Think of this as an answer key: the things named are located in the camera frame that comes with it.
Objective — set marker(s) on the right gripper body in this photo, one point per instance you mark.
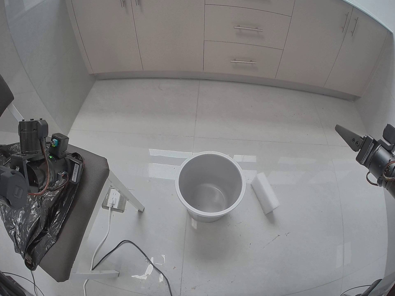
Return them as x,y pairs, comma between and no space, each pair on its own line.
373,156

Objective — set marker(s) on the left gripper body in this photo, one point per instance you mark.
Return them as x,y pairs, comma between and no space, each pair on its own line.
60,168

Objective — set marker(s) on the black plastic bag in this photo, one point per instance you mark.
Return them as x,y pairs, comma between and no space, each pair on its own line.
34,223

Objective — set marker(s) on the white foam roll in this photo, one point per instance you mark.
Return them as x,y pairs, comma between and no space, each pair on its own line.
265,193

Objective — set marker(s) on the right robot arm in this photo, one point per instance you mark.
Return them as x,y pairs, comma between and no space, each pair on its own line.
387,183

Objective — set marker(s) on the white trash bin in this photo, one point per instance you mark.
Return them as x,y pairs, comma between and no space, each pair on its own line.
209,180

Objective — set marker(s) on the grey chair with white legs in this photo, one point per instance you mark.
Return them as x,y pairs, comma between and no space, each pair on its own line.
89,177

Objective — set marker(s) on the beige cabinet with drawers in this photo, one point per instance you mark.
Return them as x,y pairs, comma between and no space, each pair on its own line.
172,26

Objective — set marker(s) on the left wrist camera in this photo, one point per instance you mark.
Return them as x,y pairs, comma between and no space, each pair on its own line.
61,143

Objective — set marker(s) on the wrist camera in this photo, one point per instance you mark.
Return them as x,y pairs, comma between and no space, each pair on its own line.
61,143
389,134

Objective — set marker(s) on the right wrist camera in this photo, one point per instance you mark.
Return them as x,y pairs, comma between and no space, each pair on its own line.
389,134

